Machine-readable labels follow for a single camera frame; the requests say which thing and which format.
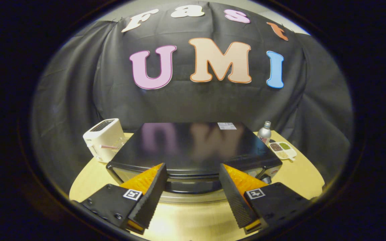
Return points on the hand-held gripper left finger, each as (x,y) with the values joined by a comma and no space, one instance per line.
(152,195)

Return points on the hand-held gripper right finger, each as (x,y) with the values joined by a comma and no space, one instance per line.
(235,201)

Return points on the black toaster oven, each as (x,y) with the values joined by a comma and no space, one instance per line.
(193,147)

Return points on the white pop-up toaster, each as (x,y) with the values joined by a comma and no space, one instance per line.
(104,137)

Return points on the white divided spice dish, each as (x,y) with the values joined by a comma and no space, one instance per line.
(282,150)

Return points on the silver metal bottle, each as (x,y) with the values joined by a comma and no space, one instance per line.
(264,134)

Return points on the black backdrop cloth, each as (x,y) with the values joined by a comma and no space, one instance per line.
(79,83)

